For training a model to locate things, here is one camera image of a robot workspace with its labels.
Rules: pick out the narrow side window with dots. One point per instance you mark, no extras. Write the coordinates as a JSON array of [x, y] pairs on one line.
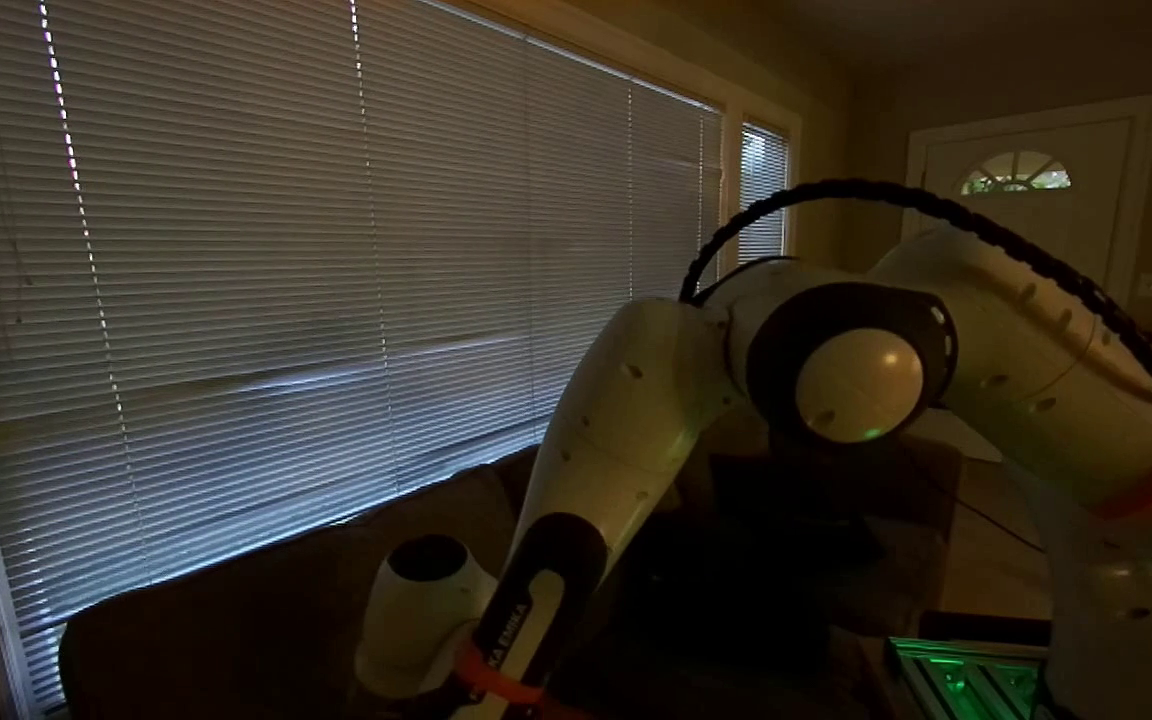
[[760, 187]]

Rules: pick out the white door with fan window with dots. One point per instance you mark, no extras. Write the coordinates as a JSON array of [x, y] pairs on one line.
[[1069, 225]]

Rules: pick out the brown fabric sofa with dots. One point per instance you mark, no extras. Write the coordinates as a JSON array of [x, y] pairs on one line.
[[271, 626]]

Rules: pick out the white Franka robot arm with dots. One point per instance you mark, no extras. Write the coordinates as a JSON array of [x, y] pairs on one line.
[[628, 403]]

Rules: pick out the wide white window blinds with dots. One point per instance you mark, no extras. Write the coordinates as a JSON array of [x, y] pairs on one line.
[[271, 266]]

